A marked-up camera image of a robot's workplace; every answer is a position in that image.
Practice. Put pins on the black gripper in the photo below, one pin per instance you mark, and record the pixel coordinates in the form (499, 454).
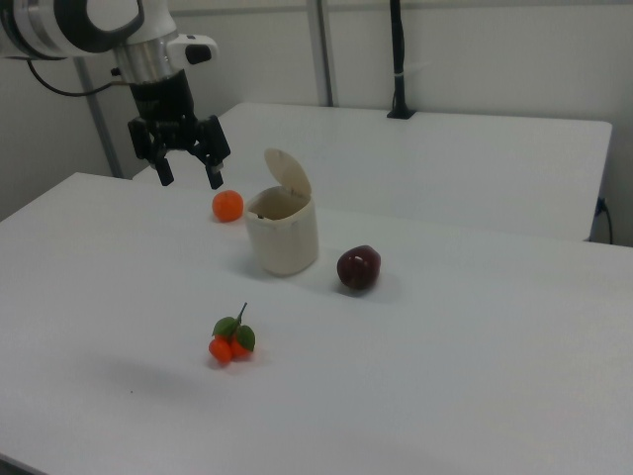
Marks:
(163, 106)

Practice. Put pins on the white cylindrical cup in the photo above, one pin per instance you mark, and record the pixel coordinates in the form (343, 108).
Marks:
(282, 242)

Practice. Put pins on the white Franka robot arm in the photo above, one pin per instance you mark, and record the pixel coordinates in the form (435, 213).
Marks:
(49, 25)

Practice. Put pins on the orange mandarin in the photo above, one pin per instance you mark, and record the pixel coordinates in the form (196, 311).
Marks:
(227, 205)

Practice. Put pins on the small oranges with green leaves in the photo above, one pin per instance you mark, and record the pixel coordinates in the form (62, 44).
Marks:
(222, 349)

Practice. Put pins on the dark red apple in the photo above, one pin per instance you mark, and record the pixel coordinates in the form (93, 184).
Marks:
(358, 267)

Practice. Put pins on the black pole with base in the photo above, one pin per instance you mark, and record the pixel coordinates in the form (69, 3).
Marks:
(398, 49)

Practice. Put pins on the grey aluminium wall post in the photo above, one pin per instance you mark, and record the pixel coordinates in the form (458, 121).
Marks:
(321, 49)
(101, 128)

